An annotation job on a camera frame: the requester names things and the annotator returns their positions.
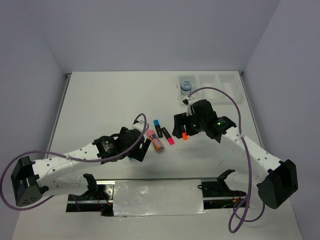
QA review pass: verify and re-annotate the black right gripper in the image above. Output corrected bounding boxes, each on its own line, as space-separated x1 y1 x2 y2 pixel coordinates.
172 110 206 139

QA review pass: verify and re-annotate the orange highlighter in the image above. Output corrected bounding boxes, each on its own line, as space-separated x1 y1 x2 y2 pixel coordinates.
181 125 188 140

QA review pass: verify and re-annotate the pink highlighter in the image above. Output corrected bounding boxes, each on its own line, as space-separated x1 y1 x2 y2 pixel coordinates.
161 127 175 145

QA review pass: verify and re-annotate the blue highlighter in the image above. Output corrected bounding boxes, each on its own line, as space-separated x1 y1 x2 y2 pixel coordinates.
153 119 163 139

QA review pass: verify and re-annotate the round blue tape tin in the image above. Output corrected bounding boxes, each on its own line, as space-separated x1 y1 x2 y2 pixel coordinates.
180 79 193 96

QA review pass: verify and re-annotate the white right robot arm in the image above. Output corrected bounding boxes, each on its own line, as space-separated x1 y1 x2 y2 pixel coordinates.
172 97 298 209

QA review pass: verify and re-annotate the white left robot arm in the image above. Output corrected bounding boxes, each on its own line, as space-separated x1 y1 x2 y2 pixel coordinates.
10 127 151 207

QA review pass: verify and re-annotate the clear right container bin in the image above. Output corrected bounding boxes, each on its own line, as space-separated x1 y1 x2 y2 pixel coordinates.
218 74 243 104

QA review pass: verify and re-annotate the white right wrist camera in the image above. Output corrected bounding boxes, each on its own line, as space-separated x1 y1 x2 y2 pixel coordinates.
182 96 196 116

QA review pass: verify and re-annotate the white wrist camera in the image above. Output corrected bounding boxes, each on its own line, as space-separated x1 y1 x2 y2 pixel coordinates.
129 120 149 137
182 96 196 116

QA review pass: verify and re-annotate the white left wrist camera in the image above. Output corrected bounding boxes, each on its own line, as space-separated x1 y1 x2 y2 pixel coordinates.
129 120 149 137

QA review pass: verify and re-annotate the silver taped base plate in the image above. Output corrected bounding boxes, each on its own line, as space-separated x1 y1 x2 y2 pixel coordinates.
113 179 205 217

